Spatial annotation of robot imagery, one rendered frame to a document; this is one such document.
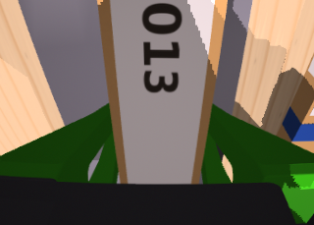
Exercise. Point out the tan cardboard box with blue bands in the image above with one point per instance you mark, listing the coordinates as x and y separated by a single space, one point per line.
298 125

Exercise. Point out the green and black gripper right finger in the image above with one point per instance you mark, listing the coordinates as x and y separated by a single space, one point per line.
257 156

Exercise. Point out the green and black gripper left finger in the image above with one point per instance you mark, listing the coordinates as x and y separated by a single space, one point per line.
65 154

